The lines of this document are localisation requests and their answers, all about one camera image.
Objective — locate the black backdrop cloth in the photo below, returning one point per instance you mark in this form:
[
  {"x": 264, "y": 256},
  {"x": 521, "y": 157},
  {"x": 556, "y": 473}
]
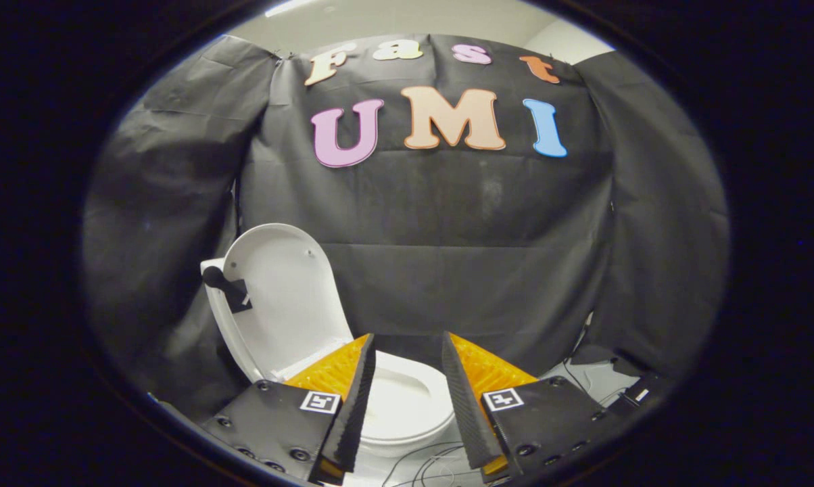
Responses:
[{"x": 447, "y": 223}]

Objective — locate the white toilet lid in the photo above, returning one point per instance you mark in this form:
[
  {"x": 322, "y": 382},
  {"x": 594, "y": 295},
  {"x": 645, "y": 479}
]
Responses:
[{"x": 292, "y": 304}]

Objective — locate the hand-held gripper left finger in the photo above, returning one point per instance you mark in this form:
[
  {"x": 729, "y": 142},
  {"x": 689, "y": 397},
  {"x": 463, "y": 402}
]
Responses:
[{"x": 353, "y": 412}]

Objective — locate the small black floor device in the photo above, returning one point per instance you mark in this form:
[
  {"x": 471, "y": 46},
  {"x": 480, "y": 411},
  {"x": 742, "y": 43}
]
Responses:
[{"x": 640, "y": 400}]

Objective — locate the white ceramic toilet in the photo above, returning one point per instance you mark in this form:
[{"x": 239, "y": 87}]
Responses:
[{"x": 403, "y": 448}]

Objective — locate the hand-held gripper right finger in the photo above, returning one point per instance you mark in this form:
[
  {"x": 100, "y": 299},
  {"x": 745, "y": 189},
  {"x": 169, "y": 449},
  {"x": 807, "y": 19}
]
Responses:
[{"x": 468, "y": 412}]

